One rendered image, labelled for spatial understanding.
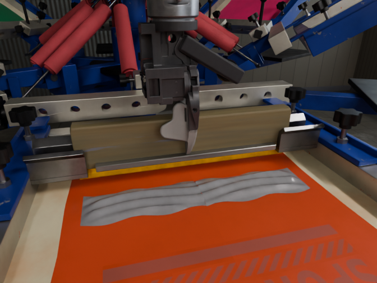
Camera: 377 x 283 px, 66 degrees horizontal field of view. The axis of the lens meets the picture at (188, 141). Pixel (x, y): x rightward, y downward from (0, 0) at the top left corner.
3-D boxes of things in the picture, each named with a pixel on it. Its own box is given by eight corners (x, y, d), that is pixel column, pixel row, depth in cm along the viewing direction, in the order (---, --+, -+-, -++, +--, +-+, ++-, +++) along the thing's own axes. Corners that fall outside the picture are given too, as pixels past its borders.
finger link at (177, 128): (160, 157, 49) (156, 103, 47) (194, 153, 51) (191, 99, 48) (164, 163, 46) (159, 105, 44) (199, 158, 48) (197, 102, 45)
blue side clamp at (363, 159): (375, 188, 50) (386, 153, 47) (350, 193, 49) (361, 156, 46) (281, 126, 77) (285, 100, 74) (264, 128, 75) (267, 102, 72)
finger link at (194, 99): (182, 126, 49) (179, 74, 47) (192, 125, 49) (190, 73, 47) (189, 132, 45) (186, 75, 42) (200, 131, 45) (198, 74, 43)
